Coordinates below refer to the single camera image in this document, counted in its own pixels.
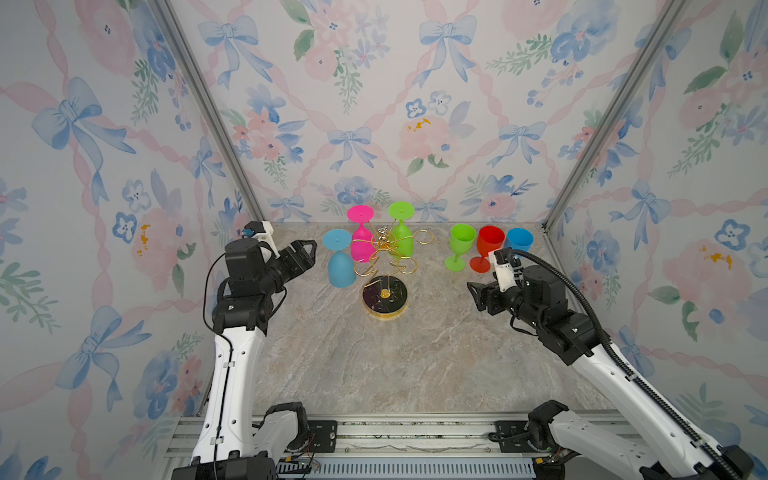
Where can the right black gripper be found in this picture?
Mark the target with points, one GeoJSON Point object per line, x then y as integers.
{"type": "Point", "coordinates": [491, 293]}

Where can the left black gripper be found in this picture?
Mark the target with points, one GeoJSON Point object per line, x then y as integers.
{"type": "Point", "coordinates": [306, 261]}

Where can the teal blue wine glass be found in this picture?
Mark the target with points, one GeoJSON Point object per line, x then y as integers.
{"type": "Point", "coordinates": [341, 265]}

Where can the red wine glass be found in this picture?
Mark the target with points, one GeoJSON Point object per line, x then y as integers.
{"type": "Point", "coordinates": [489, 239]}

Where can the green wine glass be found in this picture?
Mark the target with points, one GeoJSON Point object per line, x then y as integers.
{"type": "Point", "coordinates": [403, 241]}
{"type": "Point", "coordinates": [462, 238]}

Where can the bright blue wine glass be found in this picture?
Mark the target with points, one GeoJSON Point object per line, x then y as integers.
{"type": "Point", "coordinates": [519, 239]}

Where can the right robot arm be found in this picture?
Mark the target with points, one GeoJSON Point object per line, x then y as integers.
{"type": "Point", "coordinates": [561, 319]}

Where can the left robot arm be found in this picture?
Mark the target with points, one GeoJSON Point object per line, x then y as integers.
{"type": "Point", "coordinates": [229, 445]}

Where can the pink wine glass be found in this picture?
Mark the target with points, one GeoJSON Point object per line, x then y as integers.
{"type": "Point", "coordinates": [362, 247]}

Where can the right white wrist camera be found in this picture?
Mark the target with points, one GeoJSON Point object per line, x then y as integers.
{"type": "Point", "coordinates": [502, 263]}

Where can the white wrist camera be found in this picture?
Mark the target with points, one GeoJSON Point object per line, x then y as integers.
{"type": "Point", "coordinates": [262, 231]}
{"type": "Point", "coordinates": [502, 263]}

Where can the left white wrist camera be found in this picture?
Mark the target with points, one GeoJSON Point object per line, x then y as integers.
{"type": "Point", "coordinates": [262, 231]}

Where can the gold wire wine glass rack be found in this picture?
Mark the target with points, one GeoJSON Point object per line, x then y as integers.
{"type": "Point", "coordinates": [385, 296]}

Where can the left aluminium corner post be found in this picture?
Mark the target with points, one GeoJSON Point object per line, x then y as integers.
{"type": "Point", "coordinates": [180, 47]}

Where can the aluminium corner post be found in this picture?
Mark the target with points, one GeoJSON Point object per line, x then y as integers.
{"type": "Point", "coordinates": [180, 47]}
{"type": "Point", "coordinates": [659, 34]}

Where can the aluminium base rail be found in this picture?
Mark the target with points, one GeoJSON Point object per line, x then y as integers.
{"type": "Point", "coordinates": [414, 447]}

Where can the right aluminium corner post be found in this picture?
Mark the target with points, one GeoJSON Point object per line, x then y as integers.
{"type": "Point", "coordinates": [659, 34]}

